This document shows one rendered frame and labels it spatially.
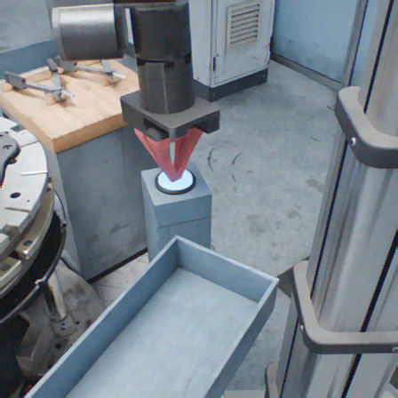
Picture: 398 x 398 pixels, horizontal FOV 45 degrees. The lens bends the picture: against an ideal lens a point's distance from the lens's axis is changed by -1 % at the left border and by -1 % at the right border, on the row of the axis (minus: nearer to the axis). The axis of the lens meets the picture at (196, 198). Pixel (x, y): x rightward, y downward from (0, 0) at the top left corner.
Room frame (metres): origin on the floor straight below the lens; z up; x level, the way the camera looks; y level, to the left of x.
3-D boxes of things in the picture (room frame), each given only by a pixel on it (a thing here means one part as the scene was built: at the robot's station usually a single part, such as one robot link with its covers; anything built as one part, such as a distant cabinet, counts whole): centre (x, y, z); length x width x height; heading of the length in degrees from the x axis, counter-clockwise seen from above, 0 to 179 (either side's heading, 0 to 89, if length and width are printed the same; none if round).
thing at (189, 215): (0.47, 0.02, 0.91); 0.07 x 0.07 x 0.25; 18
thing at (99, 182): (0.65, 0.17, 0.91); 0.19 x 0.19 x 0.26; 40
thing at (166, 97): (0.46, 0.03, 1.16); 0.10 x 0.07 x 0.07; 38
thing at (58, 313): (0.44, 0.20, 0.91); 0.02 x 0.02 x 0.21
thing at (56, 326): (0.44, 0.20, 0.81); 0.07 x 0.03 x 0.01; 30
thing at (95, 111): (0.65, 0.17, 1.05); 0.20 x 0.19 x 0.02; 40
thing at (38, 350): (0.35, 0.19, 0.85); 0.06 x 0.04 x 0.05; 174
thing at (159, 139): (0.47, 0.03, 1.09); 0.07 x 0.07 x 0.09; 38
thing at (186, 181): (0.47, 0.02, 1.04); 0.04 x 0.04 x 0.01
